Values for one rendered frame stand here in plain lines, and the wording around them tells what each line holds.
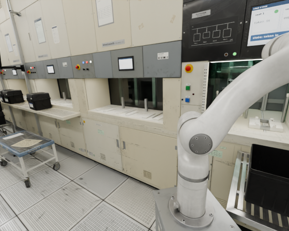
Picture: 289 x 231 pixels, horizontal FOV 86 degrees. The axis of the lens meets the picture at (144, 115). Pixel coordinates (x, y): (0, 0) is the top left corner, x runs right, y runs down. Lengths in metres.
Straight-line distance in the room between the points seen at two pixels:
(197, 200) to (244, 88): 0.44
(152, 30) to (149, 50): 0.16
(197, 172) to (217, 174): 0.90
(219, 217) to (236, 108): 0.47
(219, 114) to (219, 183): 1.08
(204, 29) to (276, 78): 0.80
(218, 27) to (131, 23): 0.74
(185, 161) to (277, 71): 0.40
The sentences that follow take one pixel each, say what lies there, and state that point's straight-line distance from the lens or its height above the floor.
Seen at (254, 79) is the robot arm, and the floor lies 1.31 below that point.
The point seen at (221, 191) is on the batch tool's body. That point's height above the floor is 0.33.
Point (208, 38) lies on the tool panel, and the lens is 1.28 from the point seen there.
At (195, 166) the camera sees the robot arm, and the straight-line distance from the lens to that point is 0.62.
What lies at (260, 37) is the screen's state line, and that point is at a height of 1.51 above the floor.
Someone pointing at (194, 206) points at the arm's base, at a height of 0.83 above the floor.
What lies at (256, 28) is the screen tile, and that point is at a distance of 1.26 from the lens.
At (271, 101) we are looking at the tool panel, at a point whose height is 0.97.
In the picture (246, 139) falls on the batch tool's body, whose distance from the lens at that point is 1.34.
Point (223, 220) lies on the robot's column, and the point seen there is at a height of 0.76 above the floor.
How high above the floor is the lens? 1.35
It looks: 16 degrees down
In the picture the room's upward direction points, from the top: 2 degrees counter-clockwise
